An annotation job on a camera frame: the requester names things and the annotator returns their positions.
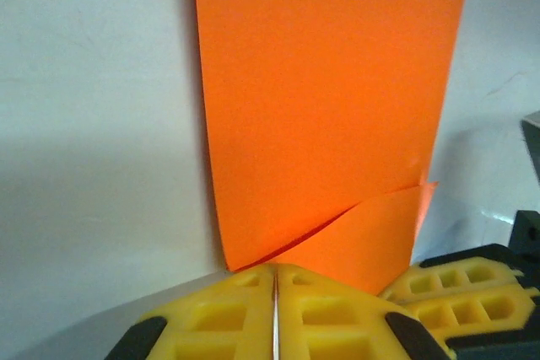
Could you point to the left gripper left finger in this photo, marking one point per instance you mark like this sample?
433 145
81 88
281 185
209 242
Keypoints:
211 318

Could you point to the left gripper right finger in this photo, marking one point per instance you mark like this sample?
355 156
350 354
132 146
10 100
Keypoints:
337 322

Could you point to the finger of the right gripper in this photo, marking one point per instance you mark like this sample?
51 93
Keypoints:
485 313
455 275

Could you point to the orange paper sheet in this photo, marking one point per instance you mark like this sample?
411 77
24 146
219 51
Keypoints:
320 103

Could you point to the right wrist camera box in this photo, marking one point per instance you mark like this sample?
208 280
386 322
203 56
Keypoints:
531 136

